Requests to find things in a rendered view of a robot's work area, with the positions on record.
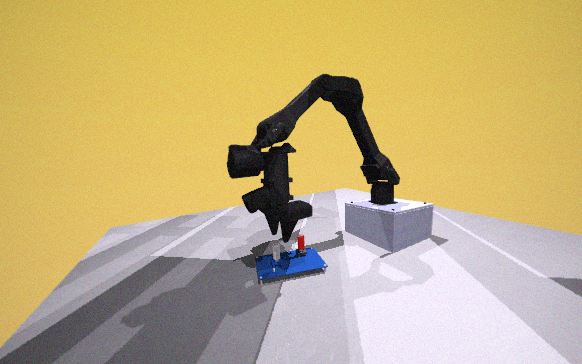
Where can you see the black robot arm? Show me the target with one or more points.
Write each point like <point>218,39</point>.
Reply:
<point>345,93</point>

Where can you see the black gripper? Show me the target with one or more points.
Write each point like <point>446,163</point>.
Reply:
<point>287,213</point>

